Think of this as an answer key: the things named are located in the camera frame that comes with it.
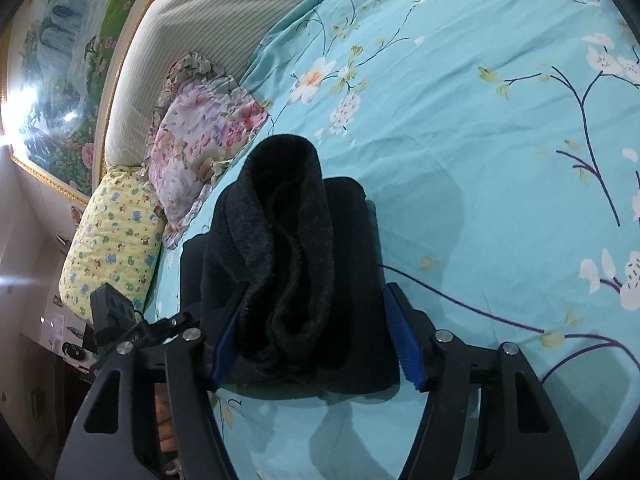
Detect person's left hand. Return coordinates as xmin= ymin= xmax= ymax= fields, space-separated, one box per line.
xmin=154 ymin=382 xmax=180 ymax=476

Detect yellow printed pillow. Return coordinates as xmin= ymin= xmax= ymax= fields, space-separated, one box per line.
xmin=59 ymin=167 xmax=166 ymax=318

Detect white striped headboard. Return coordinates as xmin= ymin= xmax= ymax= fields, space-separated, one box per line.
xmin=92 ymin=0 xmax=386 ymax=196

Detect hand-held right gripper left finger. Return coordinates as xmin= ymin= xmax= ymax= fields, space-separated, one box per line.
xmin=54 ymin=305 xmax=251 ymax=480

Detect pink floral ruffled pillow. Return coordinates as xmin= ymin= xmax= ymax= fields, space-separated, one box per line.
xmin=142 ymin=52 xmax=271 ymax=251

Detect gold framed landscape painting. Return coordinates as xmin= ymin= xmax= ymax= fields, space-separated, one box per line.
xmin=0 ymin=0 xmax=201 ymax=208

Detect dark wooden nightstand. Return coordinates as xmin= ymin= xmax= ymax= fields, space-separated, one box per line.
xmin=20 ymin=327 xmax=101 ymax=461

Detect turquoise floral bed sheet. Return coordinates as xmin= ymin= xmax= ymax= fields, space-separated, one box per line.
xmin=145 ymin=0 xmax=640 ymax=480

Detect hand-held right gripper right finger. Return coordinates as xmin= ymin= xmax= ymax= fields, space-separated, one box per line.
xmin=384 ymin=282 xmax=581 ymax=480

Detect black pants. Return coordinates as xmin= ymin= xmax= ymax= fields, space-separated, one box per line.
xmin=179 ymin=134 xmax=401 ymax=395

